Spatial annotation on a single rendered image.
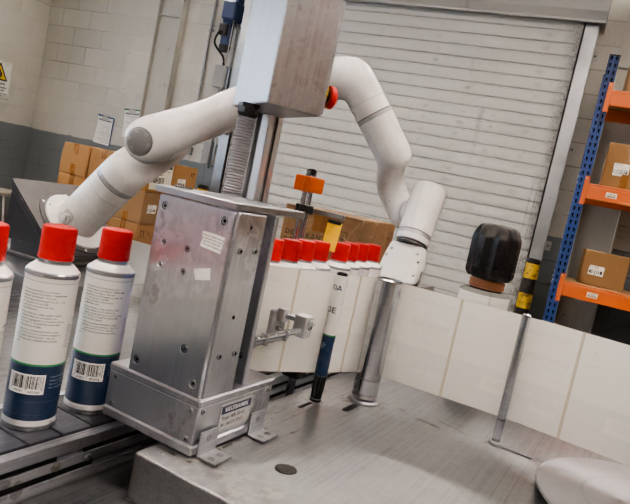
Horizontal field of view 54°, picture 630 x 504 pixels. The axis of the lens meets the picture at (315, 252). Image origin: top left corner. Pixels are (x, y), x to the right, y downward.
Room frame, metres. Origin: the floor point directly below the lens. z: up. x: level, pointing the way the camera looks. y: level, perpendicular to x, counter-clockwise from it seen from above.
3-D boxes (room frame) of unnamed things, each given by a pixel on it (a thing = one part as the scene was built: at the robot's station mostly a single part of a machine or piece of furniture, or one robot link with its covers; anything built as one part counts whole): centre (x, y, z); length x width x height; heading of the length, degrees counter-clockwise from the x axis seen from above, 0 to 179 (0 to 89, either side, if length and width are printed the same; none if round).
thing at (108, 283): (0.67, 0.22, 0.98); 0.05 x 0.05 x 0.20
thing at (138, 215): (5.33, 1.59, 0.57); 1.20 x 0.85 x 1.14; 162
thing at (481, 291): (1.04, -0.30, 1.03); 0.09 x 0.09 x 0.30
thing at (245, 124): (1.00, 0.15, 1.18); 0.04 x 0.04 x 0.21
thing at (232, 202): (0.68, 0.10, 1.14); 0.14 x 0.11 x 0.01; 152
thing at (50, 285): (0.60, 0.25, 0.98); 0.05 x 0.05 x 0.20
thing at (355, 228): (1.85, -0.06, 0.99); 0.30 x 0.24 x 0.27; 156
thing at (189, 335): (0.69, 0.10, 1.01); 0.14 x 0.13 x 0.26; 152
